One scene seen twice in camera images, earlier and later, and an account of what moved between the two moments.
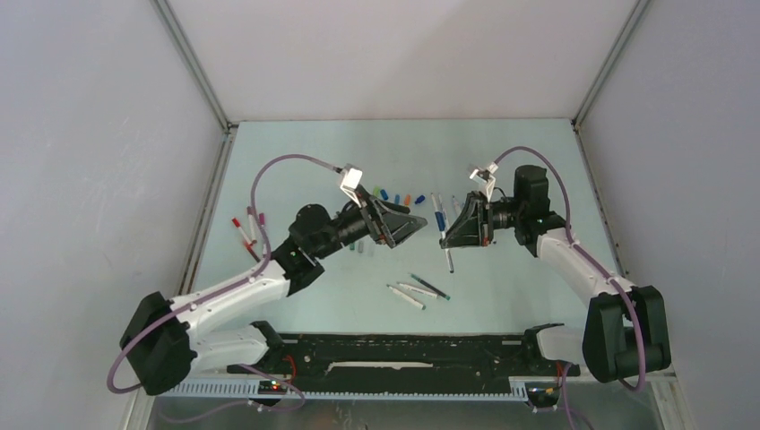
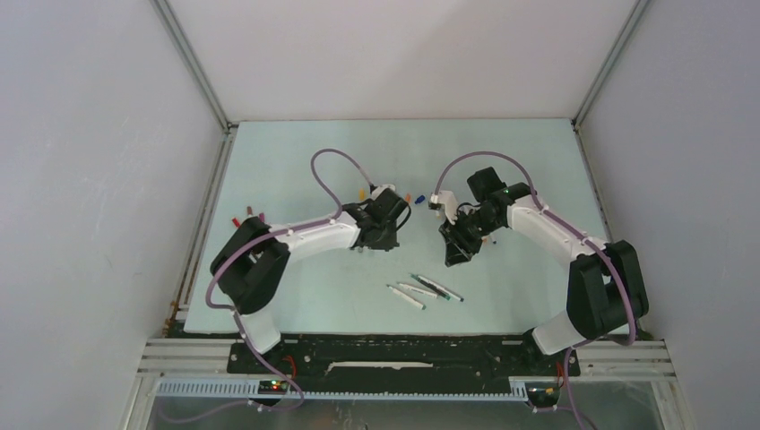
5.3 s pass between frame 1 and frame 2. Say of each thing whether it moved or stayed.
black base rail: stayed
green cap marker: stayed
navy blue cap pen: moved
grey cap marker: stayed
